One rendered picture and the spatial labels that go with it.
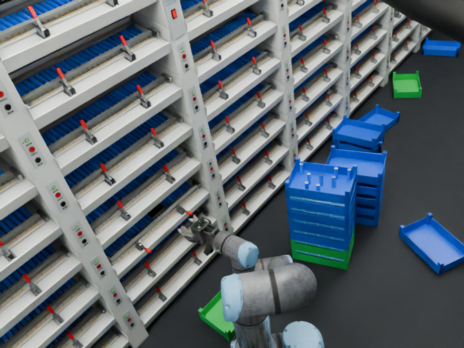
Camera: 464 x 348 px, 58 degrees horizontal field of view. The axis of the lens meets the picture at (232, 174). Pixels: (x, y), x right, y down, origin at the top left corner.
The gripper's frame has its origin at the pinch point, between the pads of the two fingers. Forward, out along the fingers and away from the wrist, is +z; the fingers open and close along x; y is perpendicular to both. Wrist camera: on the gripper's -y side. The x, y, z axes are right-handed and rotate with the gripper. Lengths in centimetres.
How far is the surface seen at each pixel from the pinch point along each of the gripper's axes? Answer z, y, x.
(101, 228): 21.3, 11.0, 25.1
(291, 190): -21, -9, -49
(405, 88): 1, -60, -245
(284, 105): 16, 0, -100
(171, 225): 16.5, -10.6, -3.1
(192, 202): 17.8, -10.2, -19.6
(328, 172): -28, -12, -71
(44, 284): 18, 10, 55
